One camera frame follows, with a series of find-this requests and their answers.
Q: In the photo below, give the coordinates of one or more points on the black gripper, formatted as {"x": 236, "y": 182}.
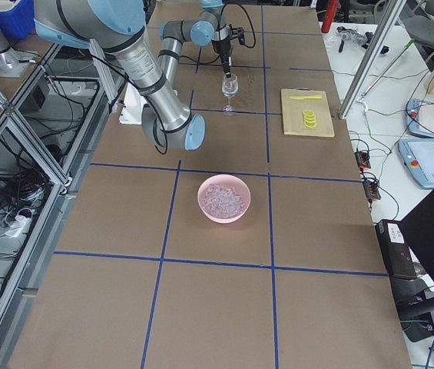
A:
{"x": 223, "y": 47}

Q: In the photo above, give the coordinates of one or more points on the clear wine glass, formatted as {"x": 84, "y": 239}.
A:
{"x": 229, "y": 88}

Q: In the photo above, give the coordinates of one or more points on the pile of ice cubes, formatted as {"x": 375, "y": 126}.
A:
{"x": 223, "y": 202}

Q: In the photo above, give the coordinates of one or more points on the bamboo cutting board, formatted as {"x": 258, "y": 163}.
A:
{"x": 292, "y": 114}

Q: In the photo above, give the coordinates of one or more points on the yellow plastic knife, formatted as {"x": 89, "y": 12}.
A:
{"x": 305, "y": 97}

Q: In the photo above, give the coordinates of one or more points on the front lemon slice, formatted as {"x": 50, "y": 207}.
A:
{"x": 310, "y": 124}

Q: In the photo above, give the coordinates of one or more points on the clear plastic bag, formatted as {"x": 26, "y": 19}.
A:
{"x": 348, "y": 35}

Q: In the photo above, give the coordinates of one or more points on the pink bowl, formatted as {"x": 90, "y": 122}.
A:
{"x": 228, "y": 181}

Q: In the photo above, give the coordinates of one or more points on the blue teach pendant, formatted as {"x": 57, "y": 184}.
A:
{"x": 418, "y": 157}
{"x": 420, "y": 118}

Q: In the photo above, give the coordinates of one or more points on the blue storage crate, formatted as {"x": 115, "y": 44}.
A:
{"x": 18, "y": 22}

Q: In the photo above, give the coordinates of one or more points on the black box device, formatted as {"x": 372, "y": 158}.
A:
{"x": 395, "y": 251}

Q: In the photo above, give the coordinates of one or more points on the green handled reach tool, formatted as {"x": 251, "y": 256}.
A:
{"x": 362, "y": 97}

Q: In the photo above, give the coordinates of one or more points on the aluminium frame post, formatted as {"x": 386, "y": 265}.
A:
{"x": 388, "y": 20}

